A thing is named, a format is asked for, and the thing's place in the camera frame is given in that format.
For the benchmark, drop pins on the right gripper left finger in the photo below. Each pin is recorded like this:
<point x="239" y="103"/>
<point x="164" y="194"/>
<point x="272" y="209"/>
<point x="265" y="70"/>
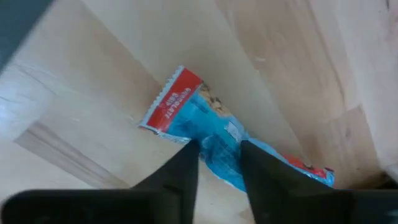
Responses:
<point x="180" y="186"/>

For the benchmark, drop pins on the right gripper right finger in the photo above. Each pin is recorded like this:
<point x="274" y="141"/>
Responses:
<point x="273" y="193"/>

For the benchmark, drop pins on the blue red granola bar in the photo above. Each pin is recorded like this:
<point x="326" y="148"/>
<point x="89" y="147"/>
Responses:
<point x="199" y="115"/>

